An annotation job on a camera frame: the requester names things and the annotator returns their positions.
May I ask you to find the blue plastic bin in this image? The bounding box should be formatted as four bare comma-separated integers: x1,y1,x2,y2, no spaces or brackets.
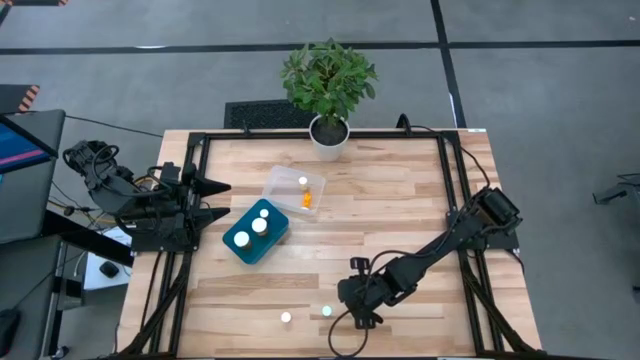
221,197,291,266

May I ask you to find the black computer mouse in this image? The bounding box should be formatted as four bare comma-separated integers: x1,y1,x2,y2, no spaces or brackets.
0,308,22,347

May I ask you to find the black ribbed floor mat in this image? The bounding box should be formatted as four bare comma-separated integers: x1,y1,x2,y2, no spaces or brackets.
223,98,319,130

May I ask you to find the black desk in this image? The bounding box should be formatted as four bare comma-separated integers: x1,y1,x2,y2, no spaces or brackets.
0,159,134,266

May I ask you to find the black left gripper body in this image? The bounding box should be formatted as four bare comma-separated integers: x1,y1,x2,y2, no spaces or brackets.
159,172,199,239

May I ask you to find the clear plastic bin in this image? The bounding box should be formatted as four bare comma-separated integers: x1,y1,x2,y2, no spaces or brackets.
261,164,327,217

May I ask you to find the black chair base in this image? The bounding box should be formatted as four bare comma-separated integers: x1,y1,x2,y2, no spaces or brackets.
592,172,640,209

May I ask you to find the computer monitor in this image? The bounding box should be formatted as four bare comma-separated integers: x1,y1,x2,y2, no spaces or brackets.
0,108,67,175

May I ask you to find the white plant pot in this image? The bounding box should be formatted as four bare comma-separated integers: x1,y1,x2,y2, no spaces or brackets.
308,113,351,163

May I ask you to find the white box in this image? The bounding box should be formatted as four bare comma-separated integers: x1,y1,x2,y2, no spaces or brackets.
82,225,134,292

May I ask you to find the green leafy plant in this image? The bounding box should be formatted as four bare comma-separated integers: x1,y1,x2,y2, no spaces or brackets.
279,37,379,126

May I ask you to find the black hazard-striped floor mat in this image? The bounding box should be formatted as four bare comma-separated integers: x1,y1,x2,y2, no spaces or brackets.
0,0,70,7
0,83,41,114

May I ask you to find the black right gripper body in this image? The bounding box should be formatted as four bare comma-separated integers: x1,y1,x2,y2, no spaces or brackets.
350,256,404,330

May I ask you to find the grey desk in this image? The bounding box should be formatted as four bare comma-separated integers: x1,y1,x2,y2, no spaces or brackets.
0,234,66,360

